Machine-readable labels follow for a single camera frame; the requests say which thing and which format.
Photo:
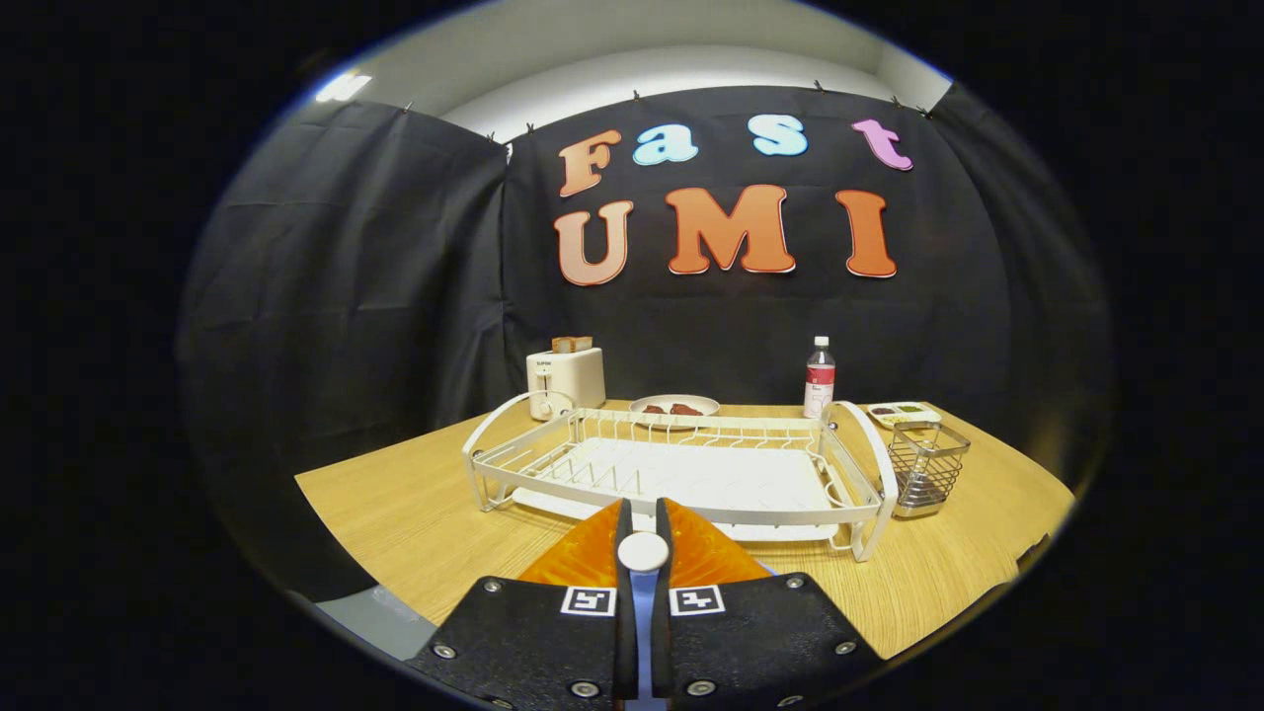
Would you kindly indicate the black backdrop cloth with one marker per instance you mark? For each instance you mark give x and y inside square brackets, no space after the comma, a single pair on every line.
[346,296]

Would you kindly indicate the white divided dish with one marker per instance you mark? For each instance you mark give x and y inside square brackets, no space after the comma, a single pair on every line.
[904,416]

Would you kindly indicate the ceiling light panel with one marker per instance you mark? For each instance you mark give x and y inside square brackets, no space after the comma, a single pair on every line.
[343,87]

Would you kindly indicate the clear bottle red label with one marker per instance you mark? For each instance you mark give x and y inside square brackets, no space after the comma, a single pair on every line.
[819,385]

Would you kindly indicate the cream toaster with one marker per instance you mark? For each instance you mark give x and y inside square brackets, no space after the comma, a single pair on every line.
[568,385]

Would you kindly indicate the white round plate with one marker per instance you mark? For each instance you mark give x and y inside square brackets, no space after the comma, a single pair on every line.
[703,400]

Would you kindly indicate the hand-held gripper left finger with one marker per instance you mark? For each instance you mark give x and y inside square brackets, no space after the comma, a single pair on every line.
[625,632]

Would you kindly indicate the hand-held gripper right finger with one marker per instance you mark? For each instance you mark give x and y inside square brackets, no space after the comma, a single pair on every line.
[662,632]

